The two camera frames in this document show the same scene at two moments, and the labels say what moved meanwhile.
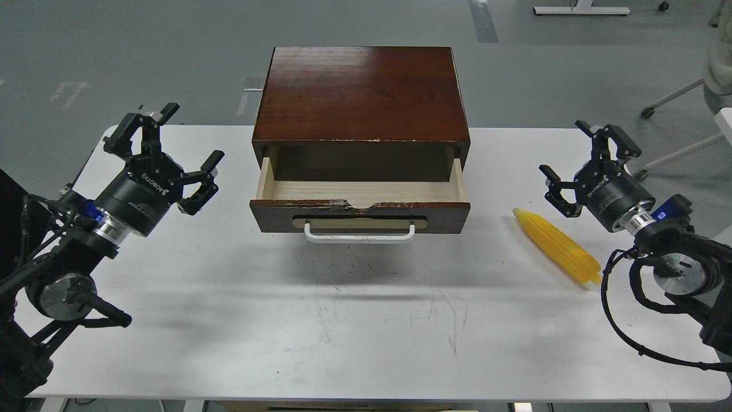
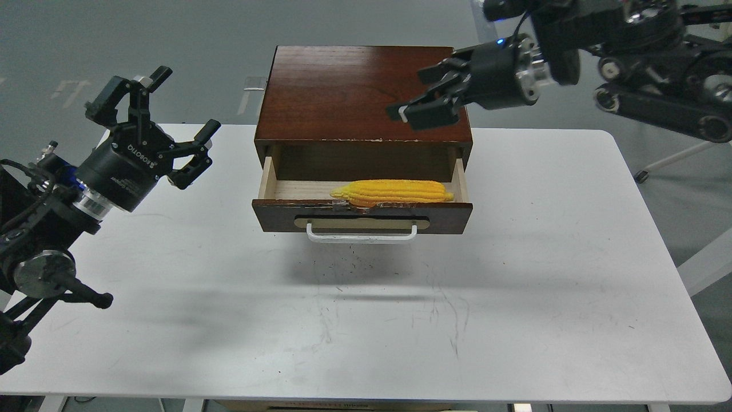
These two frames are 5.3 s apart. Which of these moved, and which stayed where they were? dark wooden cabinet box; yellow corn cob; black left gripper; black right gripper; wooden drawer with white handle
Moved: black left gripper; black right gripper; yellow corn cob
Stayed: dark wooden cabinet box; wooden drawer with white handle
